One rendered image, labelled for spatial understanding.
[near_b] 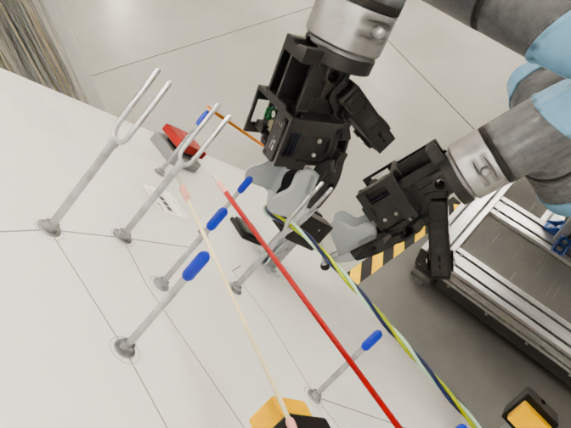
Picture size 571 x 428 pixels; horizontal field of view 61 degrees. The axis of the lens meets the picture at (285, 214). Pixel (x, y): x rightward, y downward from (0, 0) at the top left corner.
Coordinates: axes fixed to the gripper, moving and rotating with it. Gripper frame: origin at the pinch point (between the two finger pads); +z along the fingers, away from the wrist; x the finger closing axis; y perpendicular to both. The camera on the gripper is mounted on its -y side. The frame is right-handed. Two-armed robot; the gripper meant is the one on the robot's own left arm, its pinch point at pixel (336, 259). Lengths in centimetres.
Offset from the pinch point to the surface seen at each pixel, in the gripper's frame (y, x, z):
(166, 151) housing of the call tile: 25.6, 2.7, 9.8
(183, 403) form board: 9.2, 39.1, -2.9
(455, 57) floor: -5, -211, -25
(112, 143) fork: 25.4, 32.2, -5.8
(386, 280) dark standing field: -49, -100, 33
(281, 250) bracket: 7.3, 8.9, 1.3
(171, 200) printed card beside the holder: 19.9, 13.6, 6.4
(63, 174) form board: 27.3, 25.9, 5.2
